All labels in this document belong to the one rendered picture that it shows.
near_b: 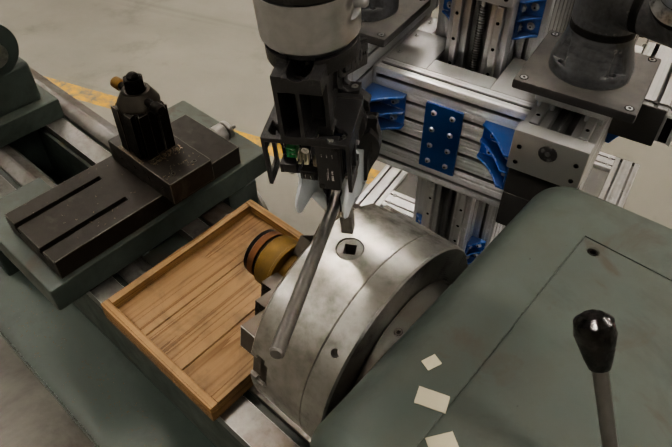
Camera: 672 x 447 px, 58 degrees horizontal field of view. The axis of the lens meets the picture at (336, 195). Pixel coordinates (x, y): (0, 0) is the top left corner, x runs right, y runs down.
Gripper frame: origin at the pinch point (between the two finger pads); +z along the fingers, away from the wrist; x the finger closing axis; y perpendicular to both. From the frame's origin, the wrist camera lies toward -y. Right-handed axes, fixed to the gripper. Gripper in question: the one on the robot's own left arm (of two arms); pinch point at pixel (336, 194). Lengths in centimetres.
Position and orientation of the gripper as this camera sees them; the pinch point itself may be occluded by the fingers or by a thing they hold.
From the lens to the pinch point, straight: 60.9
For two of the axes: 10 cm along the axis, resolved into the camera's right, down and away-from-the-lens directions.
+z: 0.7, 6.7, 7.4
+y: -2.1, 7.3, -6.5
